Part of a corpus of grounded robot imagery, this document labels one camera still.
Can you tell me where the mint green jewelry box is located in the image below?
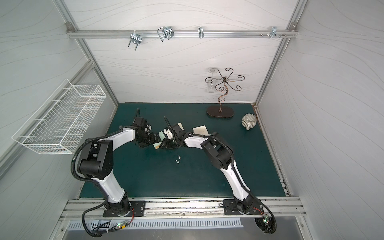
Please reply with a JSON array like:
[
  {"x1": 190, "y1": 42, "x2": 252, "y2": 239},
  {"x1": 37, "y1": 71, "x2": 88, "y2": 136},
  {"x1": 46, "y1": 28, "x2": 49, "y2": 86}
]
[{"x1": 153, "y1": 132, "x2": 166, "y2": 150}]

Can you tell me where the middle metal clamp hook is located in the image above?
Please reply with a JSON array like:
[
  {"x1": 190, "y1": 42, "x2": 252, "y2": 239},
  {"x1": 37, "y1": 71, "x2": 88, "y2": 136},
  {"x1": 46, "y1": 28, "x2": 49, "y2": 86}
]
[{"x1": 157, "y1": 26, "x2": 175, "y2": 42}]

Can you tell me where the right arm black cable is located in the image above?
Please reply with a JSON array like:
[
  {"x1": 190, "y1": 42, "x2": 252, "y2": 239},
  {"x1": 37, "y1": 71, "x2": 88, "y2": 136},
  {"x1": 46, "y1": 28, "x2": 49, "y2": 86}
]
[{"x1": 251, "y1": 191, "x2": 277, "y2": 235}]

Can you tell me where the cream drawer jewelry box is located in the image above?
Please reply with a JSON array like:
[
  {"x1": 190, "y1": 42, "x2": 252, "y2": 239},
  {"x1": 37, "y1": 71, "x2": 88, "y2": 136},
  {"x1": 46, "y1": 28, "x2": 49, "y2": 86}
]
[{"x1": 193, "y1": 125, "x2": 209, "y2": 136}]

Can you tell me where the black metal jewelry stand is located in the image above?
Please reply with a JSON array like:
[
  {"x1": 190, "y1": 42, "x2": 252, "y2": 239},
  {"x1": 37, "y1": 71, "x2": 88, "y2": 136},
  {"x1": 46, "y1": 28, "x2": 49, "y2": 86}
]
[{"x1": 205, "y1": 68, "x2": 246, "y2": 119}]

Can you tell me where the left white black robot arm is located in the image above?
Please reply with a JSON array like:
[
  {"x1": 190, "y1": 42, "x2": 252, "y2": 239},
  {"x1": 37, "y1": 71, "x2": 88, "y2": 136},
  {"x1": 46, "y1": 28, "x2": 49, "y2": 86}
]
[{"x1": 71, "y1": 109, "x2": 161, "y2": 217}]

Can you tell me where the dark green table mat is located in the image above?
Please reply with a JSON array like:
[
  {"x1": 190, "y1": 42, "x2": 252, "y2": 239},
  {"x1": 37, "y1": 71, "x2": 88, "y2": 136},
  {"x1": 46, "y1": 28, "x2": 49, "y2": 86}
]
[{"x1": 78, "y1": 102, "x2": 286, "y2": 199}]

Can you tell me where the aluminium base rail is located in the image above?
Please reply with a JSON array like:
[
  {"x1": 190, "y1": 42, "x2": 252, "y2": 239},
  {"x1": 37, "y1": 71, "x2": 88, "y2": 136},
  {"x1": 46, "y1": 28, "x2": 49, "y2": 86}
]
[{"x1": 60, "y1": 197, "x2": 307, "y2": 220}]

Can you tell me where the grey ribbed ceramic ornament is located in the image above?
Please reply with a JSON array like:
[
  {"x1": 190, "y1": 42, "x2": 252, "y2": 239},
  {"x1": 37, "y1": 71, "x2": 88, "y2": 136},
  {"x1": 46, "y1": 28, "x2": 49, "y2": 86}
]
[{"x1": 242, "y1": 114, "x2": 258, "y2": 131}]

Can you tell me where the clear glass on stand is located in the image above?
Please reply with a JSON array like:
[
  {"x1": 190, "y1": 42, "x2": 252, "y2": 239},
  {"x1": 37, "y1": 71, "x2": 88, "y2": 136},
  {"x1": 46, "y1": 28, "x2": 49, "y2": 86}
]
[{"x1": 206, "y1": 68, "x2": 219, "y2": 94}]

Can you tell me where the aluminium cross bar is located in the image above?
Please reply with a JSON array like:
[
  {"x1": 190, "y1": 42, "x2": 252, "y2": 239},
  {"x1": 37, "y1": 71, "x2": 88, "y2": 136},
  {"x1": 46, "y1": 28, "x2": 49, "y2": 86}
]
[{"x1": 67, "y1": 29, "x2": 299, "y2": 39}]

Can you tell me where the right metal clamp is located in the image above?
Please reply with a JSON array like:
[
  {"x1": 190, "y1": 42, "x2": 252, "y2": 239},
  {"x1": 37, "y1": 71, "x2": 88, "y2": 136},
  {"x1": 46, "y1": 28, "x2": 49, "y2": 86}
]
[{"x1": 260, "y1": 26, "x2": 287, "y2": 39}]

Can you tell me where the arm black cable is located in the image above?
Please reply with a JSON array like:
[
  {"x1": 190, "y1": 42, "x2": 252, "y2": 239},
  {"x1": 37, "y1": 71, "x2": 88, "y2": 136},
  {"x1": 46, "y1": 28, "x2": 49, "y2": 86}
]
[
  {"x1": 251, "y1": 191, "x2": 277, "y2": 235},
  {"x1": 81, "y1": 199, "x2": 121, "y2": 238}
]

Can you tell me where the metal clamp hook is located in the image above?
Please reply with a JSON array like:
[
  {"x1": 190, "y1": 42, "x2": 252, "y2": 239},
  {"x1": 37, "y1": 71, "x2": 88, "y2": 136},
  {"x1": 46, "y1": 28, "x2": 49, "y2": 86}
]
[
  {"x1": 157, "y1": 26, "x2": 175, "y2": 42},
  {"x1": 128, "y1": 32, "x2": 142, "y2": 51}
]

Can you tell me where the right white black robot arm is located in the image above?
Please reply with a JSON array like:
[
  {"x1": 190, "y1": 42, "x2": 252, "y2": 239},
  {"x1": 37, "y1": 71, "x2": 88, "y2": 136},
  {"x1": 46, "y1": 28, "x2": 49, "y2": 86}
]
[{"x1": 161, "y1": 117, "x2": 268, "y2": 217}]

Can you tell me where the small metal clamp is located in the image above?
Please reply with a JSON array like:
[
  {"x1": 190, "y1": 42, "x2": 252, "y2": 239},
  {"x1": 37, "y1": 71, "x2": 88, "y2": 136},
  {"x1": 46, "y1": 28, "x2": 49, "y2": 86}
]
[{"x1": 198, "y1": 27, "x2": 204, "y2": 39}]

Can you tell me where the white wire basket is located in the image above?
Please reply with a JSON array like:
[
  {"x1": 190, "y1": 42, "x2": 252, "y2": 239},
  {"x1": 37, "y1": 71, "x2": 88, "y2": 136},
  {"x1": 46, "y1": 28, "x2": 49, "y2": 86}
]
[{"x1": 12, "y1": 80, "x2": 106, "y2": 155}]

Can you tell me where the left metal clamp hook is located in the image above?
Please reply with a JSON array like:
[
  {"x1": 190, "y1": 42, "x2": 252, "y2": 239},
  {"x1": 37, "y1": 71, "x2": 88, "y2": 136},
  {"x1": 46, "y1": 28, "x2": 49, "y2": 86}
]
[{"x1": 128, "y1": 32, "x2": 142, "y2": 51}]

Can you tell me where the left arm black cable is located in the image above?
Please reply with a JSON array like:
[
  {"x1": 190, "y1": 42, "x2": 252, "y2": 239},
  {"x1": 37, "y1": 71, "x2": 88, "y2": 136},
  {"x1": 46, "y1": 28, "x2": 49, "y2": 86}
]
[{"x1": 81, "y1": 199, "x2": 121, "y2": 238}]

